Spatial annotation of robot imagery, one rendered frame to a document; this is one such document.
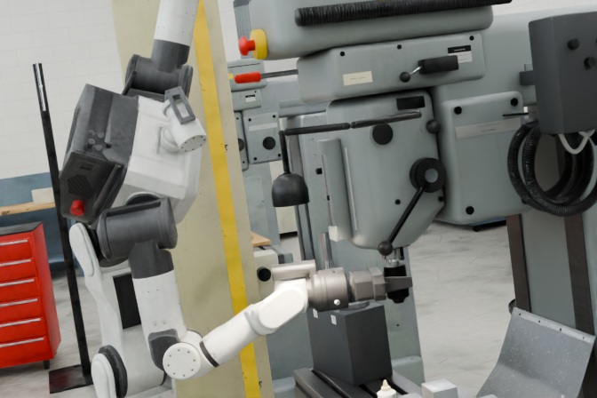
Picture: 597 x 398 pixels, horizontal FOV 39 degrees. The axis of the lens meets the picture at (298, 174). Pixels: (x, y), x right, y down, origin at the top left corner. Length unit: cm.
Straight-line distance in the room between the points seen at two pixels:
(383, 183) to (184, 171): 46
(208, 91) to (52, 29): 738
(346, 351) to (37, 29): 889
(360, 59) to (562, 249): 64
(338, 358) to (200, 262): 135
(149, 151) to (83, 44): 886
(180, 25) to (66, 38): 869
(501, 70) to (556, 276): 49
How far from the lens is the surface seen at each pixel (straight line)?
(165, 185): 186
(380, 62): 167
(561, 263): 196
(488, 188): 177
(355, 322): 217
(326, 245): 227
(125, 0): 343
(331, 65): 164
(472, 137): 175
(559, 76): 156
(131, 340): 221
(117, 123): 190
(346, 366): 221
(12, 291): 622
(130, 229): 178
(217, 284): 350
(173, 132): 184
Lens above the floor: 164
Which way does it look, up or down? 5 degrees down
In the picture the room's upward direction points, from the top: 8 degrees counter-clockwise
